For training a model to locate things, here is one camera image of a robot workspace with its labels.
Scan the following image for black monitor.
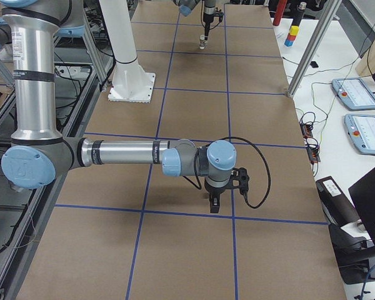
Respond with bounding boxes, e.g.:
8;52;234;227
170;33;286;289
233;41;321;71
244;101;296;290
349;167;375;243

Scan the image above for white PPR pipe fitting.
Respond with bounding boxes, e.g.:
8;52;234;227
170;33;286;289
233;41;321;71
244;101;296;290
199;35;207;50

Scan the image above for orange circuit board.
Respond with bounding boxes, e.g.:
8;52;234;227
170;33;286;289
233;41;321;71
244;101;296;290
300;123;313;138
306;145;321;164

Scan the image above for black cylinder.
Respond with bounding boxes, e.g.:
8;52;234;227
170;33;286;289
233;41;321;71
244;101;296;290
291;1;307;26

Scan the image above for white camera stand column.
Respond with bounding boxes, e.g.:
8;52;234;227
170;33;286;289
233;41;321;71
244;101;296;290
99;0;156;103

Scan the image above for black device with label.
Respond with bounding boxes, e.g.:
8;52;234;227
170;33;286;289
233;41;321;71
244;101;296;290
316;176;360;227

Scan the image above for upper blue teach pendant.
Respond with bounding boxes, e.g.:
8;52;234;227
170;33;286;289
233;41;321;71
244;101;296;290
332;77;375;111

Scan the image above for orange circuit board lower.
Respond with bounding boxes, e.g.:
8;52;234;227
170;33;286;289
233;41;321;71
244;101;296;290
306;145;321;164

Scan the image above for stacked coloured toy blocks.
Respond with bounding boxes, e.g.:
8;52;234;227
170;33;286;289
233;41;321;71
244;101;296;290
284;25;299;47

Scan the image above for lower blue teach pendant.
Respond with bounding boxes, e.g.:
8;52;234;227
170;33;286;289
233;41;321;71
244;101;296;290
344;114;375;156

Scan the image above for small black box on table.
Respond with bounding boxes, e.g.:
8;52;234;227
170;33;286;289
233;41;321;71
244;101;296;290
310;61;319;68

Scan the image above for blue teach pendant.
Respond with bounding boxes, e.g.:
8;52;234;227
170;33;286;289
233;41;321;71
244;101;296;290
344;114;375;156
332;77;375;111

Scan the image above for red cylinder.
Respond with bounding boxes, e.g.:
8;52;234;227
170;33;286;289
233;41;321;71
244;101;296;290
272;0;288;26

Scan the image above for orange circuit board upper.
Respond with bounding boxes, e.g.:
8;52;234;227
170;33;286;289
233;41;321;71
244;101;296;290
300;123;313;138

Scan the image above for aluminium frame post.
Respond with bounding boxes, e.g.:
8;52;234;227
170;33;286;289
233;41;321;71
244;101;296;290
286;0;342;98

